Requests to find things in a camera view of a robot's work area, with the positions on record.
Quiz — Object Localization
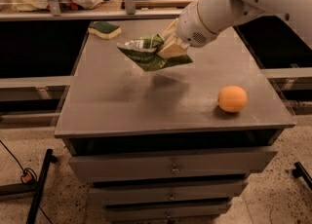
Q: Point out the grey metal rail frame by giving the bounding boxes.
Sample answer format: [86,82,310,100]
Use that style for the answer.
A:
[0,0,193,21]

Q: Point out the bottom grey drawer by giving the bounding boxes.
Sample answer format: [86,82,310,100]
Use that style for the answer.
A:
[104,202,231,222]

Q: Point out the grey drawer cabinet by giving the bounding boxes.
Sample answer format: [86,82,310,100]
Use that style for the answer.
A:
[55,20,294,213]

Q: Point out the black stand leg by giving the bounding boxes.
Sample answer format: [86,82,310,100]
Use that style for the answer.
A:
[292,162,312,190]
[0,149,58,224]

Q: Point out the green and yellow sponge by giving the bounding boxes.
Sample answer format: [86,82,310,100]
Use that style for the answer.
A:
[88,20,121,40]

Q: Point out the black stand leg left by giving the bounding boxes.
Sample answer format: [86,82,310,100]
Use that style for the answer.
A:
[0,149,58,224]

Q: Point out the top grey drawer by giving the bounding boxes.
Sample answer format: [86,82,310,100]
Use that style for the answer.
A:
[69,146,277,182]

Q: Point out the orange fruit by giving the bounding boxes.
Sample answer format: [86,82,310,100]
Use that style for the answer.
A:
[217,86,248,113]

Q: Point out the black cable with orange plug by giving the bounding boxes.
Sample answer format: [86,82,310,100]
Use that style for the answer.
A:
[0,139,55,224]

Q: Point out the green jalapeno chip bag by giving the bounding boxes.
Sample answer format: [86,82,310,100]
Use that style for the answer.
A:
[117,34,192,71]

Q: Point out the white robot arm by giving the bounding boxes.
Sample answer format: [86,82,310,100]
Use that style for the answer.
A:
[157,0,312,59]

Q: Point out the middle grey drawer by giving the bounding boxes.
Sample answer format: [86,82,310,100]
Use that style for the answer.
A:
[89,179,248,205]

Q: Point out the black stand leg right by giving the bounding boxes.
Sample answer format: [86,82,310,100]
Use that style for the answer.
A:
[292,162,312,190]

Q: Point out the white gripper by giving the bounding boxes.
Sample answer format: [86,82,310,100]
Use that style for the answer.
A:
[157,0,217,59]

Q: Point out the grey drawer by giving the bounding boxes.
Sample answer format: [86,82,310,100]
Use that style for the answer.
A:
[69,146,277,182]
[89,179,248,205]
[104,202,231,222]

